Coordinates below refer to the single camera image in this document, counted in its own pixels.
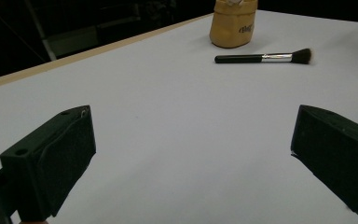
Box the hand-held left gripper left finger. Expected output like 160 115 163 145
0 105 97 223

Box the white table mat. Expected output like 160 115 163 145
0 9 358 224

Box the black makeup brush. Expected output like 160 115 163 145
213 48 313 65

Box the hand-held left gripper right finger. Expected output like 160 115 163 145
290 105 358 221

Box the tan fabric pouch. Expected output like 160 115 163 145
209 0 259 49

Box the grey metal stand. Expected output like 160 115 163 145
23 0 58 62

